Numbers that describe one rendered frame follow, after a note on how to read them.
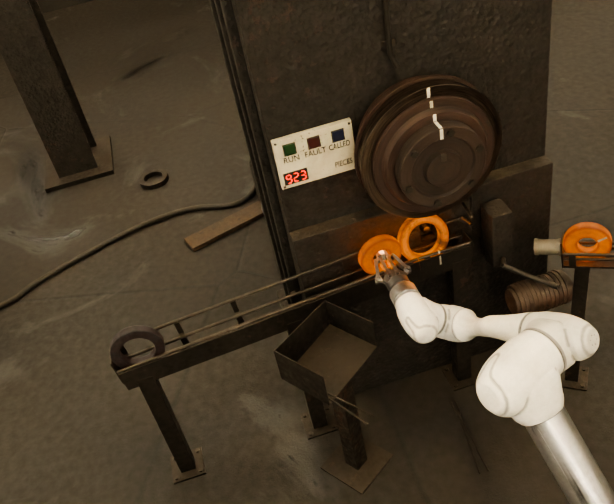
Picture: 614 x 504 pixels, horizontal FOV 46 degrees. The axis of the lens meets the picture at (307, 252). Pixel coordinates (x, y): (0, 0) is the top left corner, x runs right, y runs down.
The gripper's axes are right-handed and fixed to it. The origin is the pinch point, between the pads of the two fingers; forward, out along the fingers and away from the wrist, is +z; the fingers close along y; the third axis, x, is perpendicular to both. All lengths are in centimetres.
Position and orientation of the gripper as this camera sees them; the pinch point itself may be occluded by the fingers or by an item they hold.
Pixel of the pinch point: (379, 251)
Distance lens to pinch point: 248.2
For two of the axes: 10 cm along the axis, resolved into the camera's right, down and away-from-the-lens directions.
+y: 9.5, -3.0, 1.0
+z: -2.7, -6.2, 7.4
